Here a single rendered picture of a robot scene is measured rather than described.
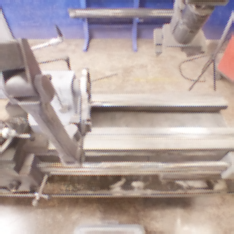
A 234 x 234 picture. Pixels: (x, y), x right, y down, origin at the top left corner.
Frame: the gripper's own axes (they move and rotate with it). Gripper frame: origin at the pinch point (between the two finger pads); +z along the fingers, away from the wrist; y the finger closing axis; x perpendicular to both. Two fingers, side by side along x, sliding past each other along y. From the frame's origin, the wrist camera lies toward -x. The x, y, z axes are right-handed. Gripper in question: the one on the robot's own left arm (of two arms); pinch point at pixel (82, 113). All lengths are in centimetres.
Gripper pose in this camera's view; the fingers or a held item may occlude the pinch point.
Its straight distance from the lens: 87.3
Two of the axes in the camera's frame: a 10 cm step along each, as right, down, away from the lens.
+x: 0.0, 6.5, 7.6
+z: 0.0, -7.6, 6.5
